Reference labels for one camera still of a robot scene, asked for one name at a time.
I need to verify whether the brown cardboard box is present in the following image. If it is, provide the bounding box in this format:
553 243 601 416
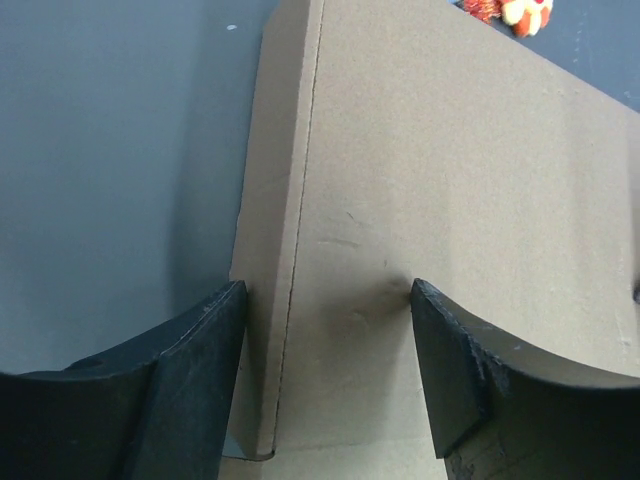
221 1 639 479

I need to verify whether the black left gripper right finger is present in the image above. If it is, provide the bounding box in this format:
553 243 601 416
410 279 639 479

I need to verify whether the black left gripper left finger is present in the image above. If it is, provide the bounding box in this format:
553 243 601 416
1 281 248 480

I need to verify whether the yellow orange sunflower plush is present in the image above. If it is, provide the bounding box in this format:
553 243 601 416
500 0 553 38

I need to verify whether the orange maple leaf charm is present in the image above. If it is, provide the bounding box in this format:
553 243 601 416
456 0 502 24

